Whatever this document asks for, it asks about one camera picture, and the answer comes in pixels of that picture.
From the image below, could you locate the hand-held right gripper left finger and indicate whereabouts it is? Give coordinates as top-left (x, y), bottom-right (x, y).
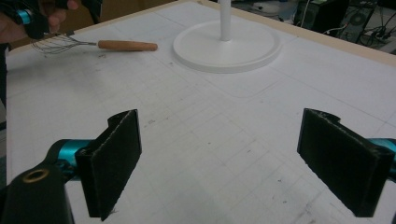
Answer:
top-left (74, 108), bottom-right (143, 222)

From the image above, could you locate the white lamp stand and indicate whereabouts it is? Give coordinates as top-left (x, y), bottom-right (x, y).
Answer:
top-left (172, 0), bottom-right (283, 75)

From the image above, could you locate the black cable bundle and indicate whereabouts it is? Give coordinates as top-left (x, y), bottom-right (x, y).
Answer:
top-left (365, 10), bottom-right (396, 48)

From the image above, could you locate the white cable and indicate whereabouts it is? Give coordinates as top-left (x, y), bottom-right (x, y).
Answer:
top-left (322, 25), bottom-right (347, 35)

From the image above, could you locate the black computer tower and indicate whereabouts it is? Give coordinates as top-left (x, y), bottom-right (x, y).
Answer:
top-left (293, 0), bottom-right (350, 34)

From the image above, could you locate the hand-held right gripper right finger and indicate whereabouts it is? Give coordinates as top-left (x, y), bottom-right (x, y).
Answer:
top-left (296, 107), bottom-right (396, 218)

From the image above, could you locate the wire whisk with wooden handle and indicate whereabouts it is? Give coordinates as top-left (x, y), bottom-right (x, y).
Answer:
top-left (31, 30), bottom-right (159, 56)

